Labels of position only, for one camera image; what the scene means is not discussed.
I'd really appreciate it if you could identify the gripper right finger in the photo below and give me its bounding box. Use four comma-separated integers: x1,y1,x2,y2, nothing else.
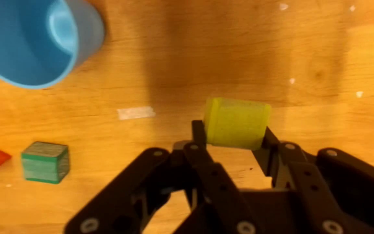
252,126,374,234

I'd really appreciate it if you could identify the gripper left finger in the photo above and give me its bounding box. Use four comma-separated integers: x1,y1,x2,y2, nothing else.
64,120,252,234

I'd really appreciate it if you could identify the yellow block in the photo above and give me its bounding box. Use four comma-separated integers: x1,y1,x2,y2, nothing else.
203,97,272,151

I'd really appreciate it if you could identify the green block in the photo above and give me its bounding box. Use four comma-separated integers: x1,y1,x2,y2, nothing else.
21,141,70,184

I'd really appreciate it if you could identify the blue cup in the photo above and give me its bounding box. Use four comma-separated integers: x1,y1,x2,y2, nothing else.
0,0,106,90

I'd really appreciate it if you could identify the strip of clear tape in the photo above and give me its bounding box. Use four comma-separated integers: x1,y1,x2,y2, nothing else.
117,106,156,121

